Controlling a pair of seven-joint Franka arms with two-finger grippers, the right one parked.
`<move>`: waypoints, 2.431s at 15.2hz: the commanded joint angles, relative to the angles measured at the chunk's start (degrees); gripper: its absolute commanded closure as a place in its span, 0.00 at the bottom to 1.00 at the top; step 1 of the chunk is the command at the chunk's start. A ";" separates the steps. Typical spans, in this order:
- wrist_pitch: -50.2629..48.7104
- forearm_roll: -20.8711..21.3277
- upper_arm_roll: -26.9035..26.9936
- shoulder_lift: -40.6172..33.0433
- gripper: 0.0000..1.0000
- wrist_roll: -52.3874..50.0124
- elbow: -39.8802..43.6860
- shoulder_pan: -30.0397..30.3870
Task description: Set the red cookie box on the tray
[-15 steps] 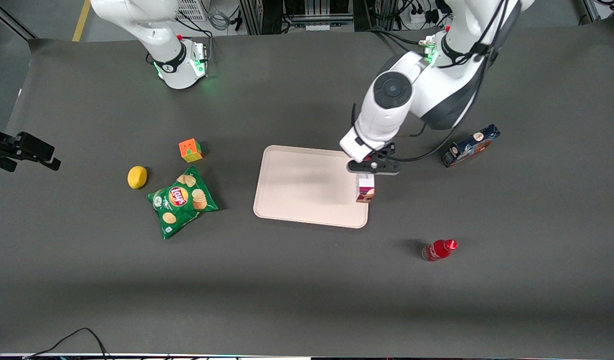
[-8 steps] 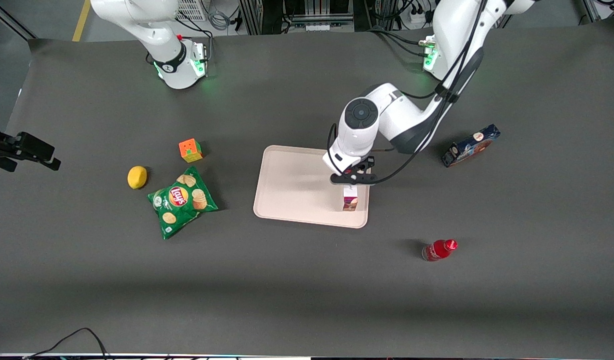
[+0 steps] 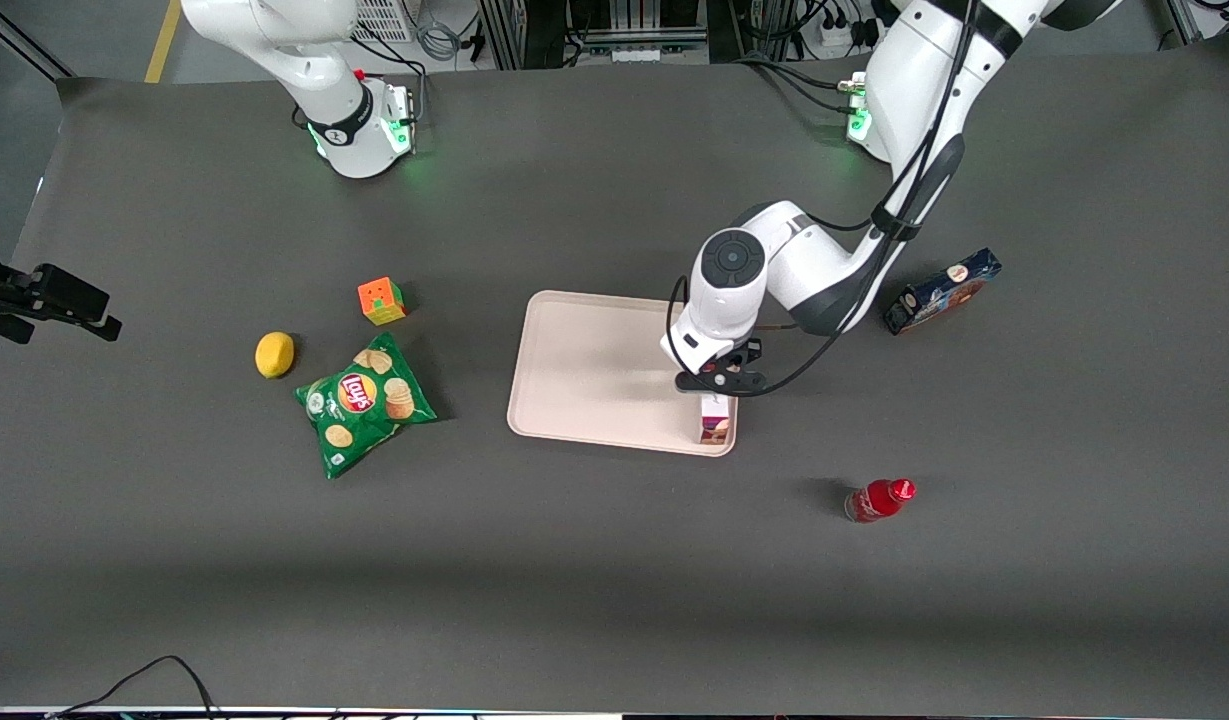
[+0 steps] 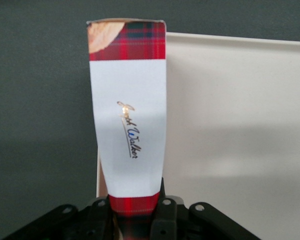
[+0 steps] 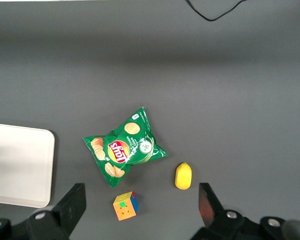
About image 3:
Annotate red cookie box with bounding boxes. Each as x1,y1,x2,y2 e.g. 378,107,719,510
699,393,733,447

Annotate pale pink plastic tray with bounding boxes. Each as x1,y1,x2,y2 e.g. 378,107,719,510
506,290,740,458

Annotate blue cookie box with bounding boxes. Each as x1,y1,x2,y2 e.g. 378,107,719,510
882,248,1003,336

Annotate yellow lemon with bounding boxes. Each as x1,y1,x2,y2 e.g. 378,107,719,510
255,331,296,380

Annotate red drink bottle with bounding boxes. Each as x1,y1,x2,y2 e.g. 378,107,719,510
843,478,917,524

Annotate dark grey table cover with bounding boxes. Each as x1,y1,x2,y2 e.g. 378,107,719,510
0,38,1229,713

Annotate green Lay's chips bag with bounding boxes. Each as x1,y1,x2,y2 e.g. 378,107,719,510
295,332,439,480

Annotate orange and green puzzle cube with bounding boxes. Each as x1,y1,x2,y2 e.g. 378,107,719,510
357,277,407,326

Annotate white power strip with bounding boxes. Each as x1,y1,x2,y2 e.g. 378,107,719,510
817,18,880,53

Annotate aluminium equipment rack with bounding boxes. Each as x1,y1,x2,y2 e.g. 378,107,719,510
477,0,712,71

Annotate white perforated panel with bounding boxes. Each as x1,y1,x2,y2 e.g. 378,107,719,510
352,0,417,43

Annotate black base cables of left arm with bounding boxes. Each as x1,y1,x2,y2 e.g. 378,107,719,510
734,55,860,116

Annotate black cable at table edge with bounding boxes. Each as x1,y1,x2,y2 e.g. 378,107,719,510
46,655,220,720

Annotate black base cable of right arm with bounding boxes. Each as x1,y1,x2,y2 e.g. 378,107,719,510
352,30,429,126

